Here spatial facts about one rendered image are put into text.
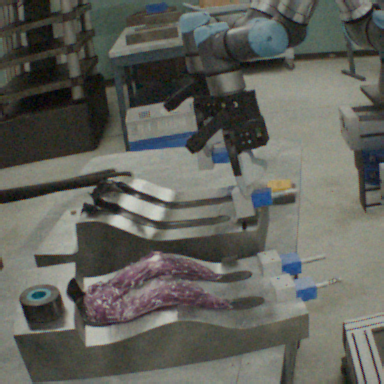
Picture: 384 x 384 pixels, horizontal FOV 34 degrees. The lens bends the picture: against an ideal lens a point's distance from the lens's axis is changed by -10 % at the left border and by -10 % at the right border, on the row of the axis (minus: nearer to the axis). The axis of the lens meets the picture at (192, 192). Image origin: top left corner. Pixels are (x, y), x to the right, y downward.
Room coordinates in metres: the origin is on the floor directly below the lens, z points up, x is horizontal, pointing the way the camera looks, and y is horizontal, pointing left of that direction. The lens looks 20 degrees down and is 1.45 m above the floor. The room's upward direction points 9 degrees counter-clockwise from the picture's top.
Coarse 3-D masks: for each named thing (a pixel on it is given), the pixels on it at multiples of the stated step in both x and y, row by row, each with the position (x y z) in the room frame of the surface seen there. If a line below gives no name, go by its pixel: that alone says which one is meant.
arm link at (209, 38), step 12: (216, 24) 1.33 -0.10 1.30; (204, 36) 1.33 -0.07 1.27; (216, 36) 1.32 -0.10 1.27; (204, 48) 1.33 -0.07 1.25; (216, 48) 1.31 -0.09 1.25; (204, 60) 1.33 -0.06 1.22; (216, 60) 1.32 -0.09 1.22; (228, 60) 1.31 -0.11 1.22; (204, 72) 1.35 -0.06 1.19; (216, 72) 1.32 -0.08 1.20; (228, 72) 1.31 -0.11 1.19
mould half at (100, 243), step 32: (160, 192) 1.51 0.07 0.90; (192, 192) 1.52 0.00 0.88; (224, 192) 1.47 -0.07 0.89; (64, 224) 1.50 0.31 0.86; (96, 224) 1.31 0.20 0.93; (128, 224) 1.32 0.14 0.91; (224, 224) 1.29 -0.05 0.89; (256, 224) 1.26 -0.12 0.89; (64, 256) 1.33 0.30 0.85; (96, 256) 1.31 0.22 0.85; (128, 256) 1.29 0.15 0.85; (192, 256) 1.26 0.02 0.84; (224, 256) 1.25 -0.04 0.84
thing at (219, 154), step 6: (210, 150) 1.59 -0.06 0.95; (216, 150) 1.61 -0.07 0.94; (222, 150) 1.60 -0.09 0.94; (198, 156) 1.60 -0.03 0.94; (204, 156) 1.59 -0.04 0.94; (210, 156) 1.59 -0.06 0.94; (216, 156) 1.59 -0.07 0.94; (222, 156) 1.59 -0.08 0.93; (198, 162) 1.60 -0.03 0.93; (204, 162) 1.59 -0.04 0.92; (210, 162) 1.59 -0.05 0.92; (216, 162) 1.59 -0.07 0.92; (222, 162) 1.59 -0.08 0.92; (204, 168) 1.59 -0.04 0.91; (210, 168) 1.59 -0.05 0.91
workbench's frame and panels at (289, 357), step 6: (300, 174) 1.80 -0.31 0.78; (300, 180) 1.78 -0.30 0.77; (300, 186) 1.74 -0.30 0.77; (294, 276) 1.24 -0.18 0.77; (294, 342) 1.89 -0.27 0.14; (288, 348) 1.67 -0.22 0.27; (294, 348) 1.90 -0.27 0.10; (288, 354) 1.66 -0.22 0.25; (294, 354) 1.87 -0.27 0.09; (288, 360) 1.65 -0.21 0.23; (294, 360) 1.85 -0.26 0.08; (288, 366) 1.65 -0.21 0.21; (294, 366) 1.83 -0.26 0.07; (282, 372) 0.89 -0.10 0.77; (288, 372) 1.64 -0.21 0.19; (282, 378) 1.41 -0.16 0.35; (288, 378) 1.63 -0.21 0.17
